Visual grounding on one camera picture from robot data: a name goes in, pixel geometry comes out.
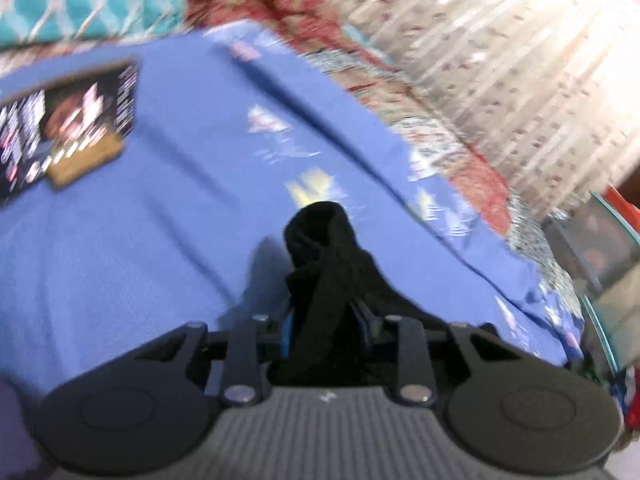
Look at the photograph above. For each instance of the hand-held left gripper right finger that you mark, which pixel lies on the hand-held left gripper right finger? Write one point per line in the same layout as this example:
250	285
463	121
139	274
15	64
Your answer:
364	330

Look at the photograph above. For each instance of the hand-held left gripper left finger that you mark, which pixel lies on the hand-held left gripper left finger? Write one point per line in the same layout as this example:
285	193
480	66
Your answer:
287	335

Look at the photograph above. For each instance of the black pants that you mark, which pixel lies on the black pants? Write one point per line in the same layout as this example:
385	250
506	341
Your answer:
325	260

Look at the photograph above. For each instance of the blue printed bedsheet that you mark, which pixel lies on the blue printed bedsheet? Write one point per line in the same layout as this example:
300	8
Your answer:
150	235

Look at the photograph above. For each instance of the small wooden phone stand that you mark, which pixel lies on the small wooden phone stand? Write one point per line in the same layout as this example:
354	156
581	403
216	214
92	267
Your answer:
85	162

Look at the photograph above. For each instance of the beige leaf-print curtain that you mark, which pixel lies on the beige leaf-print curtain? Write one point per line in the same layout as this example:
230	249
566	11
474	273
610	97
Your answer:
500	60

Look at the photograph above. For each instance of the black smartphone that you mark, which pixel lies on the black smartphone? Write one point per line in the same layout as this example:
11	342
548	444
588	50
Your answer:
75	105

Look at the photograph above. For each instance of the red floral patchwork quilt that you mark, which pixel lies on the red floral patchwork quilt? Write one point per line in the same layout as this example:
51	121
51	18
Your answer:
280	5

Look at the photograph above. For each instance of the teal lattice-pattern cloth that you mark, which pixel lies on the teal lattice-pattern cloth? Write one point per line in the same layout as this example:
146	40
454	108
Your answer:
60	0

